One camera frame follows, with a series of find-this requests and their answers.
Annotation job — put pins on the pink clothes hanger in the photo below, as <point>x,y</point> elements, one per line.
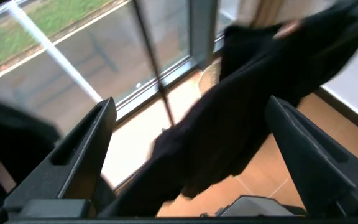
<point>287,28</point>

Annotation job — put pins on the black shorts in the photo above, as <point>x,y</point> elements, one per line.
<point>11,140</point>

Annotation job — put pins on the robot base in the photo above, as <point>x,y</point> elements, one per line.
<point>253,207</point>

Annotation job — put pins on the window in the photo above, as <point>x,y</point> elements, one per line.
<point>120,56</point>

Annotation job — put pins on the black clothes rack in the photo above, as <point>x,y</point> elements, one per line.
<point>154,68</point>

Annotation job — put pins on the beige curtain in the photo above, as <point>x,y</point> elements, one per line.
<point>259,12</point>

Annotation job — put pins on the heap of clothes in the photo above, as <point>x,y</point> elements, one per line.
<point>228,124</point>

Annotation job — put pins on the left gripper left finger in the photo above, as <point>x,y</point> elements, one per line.
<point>73,174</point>

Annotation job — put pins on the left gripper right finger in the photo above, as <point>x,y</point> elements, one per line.
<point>322,174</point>

